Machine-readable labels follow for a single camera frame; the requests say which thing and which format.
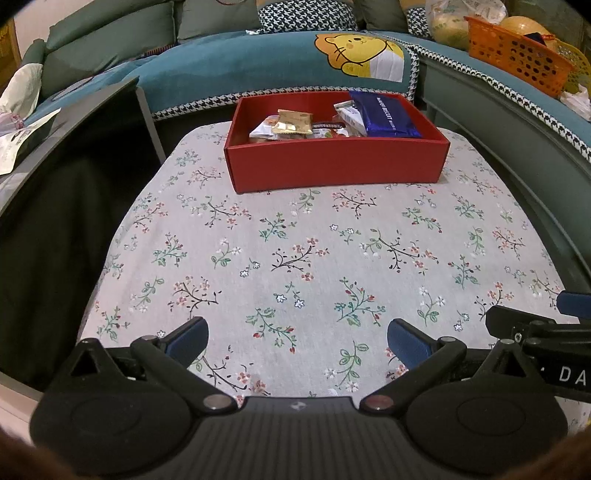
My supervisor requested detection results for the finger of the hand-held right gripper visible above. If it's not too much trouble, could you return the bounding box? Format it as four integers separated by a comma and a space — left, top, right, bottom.
556, 291, 591, 320
486, 305, 591, 352

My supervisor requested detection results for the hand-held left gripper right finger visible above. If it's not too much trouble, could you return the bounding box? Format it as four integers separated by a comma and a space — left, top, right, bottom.
359, 318, 555, 414

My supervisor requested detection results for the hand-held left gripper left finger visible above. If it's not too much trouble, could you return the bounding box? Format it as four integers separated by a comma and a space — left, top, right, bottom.
69, 316, 238, 414

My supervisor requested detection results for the red cardboard box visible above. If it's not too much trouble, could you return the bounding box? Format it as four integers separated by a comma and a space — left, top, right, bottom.
223, 90, 451, 195

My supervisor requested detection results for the clear yellow crisps packet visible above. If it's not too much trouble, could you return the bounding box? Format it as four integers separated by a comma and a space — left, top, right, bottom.
249, 117, 280, 142

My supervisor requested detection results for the blue wafer packet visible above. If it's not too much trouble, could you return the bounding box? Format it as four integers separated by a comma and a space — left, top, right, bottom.
348, 91, 423, 139

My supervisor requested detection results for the white sausage snack packet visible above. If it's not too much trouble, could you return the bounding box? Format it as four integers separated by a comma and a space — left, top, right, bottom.
333, 102, 370, 138

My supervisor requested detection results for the gold snack packet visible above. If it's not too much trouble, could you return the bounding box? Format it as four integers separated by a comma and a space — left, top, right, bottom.
271, 110, 315, 136

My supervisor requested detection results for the green sofa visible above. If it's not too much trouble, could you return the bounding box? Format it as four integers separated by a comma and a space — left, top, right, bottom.
18, 0, 591, 319

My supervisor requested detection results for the teal lion print sofa cover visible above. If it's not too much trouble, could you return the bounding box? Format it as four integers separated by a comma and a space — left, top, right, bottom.
134, 30, 421, 121
406, 37, 591, 162

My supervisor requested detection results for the dark side table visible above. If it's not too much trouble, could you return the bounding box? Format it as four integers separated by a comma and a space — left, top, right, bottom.
0, 76, 167, 402

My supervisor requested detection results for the yellow plastic basket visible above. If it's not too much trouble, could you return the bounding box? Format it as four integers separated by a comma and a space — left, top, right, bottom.
554, 39, 591, 95

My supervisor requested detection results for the orange plastic basket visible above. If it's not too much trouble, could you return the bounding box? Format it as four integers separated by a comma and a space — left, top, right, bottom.
464, 16, 575, 99

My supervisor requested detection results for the white paper packet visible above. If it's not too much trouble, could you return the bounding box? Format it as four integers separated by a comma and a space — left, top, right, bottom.
0, 108, 62, 176

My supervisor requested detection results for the dark blue item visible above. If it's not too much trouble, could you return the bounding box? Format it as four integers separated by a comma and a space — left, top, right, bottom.
524, 31, 561, 47

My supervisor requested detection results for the plain teal sofa cover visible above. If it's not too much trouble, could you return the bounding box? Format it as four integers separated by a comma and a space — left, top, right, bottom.
23, 60, 153, 130

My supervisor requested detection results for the yellow pomelo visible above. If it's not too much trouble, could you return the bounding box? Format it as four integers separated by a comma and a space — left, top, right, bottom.
499, 16, 546, 38

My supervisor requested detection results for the pale cloth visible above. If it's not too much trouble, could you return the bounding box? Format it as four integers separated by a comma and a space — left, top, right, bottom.
0, 62, 44, 132

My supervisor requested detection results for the clear plastic bag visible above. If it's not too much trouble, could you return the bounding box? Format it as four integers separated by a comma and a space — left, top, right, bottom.
425, 0, 509, 51

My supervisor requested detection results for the houndstooth orange cushion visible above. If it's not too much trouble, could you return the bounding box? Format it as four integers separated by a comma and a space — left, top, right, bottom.
399, 0, 435, 40
257, 0, 358, 33

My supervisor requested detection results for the green cushion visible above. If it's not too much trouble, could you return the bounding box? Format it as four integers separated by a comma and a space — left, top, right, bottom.
177, 0, 262, 41
355, 0, 409, 34

